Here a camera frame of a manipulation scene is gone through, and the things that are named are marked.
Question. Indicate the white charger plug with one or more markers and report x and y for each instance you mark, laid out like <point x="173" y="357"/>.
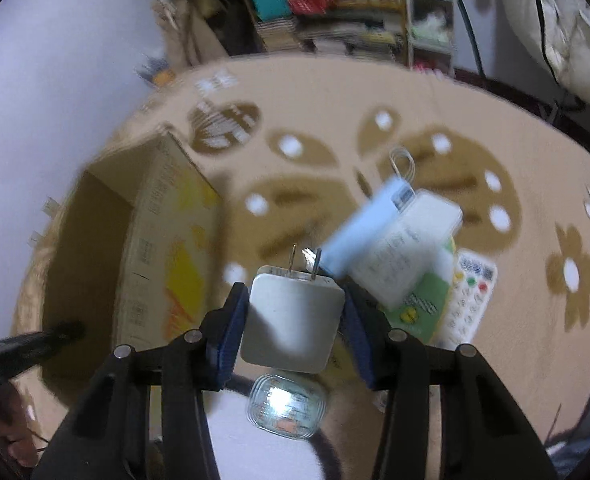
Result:
<point x="291" y="322"/>

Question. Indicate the cardboard box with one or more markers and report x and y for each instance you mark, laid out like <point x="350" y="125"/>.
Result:
<point x="165" y="240"/>

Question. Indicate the wooden shelf with books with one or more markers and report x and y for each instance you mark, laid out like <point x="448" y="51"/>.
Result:
<point x="345" y="30"/>

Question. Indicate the light blue power bank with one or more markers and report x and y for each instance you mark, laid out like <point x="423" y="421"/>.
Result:
<point x="360" y="230"/>

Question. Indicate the clear plastic small case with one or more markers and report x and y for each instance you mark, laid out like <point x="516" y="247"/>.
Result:
<point x="285" y="406"/>

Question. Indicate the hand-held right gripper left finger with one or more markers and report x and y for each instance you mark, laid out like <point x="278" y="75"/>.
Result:
<point x="229" y="336"/>

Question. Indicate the person's left hand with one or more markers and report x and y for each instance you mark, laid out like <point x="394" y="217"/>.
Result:
<point x="12" y="440"/>

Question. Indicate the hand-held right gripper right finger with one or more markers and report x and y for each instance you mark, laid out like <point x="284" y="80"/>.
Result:
<point x="359" y="341"/>

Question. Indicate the white rectangular box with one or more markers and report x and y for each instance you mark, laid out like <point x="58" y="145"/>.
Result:
<point x="407" y="245"/>

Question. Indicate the beige cushion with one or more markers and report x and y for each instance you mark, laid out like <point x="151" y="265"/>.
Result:
<point x="565" y="25"/>

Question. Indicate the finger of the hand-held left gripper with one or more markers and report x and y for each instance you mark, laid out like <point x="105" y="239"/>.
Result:
<point x="35" y="342"/>

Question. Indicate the green round container lid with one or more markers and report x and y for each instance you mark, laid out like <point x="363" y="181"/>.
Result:
<point x="420" y="317"/>

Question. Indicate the white storage cart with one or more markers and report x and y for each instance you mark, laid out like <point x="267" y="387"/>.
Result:
<point x="430" y="25"/>

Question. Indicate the white remote control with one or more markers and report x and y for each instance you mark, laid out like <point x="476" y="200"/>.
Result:
<point x="467" y="300"/>

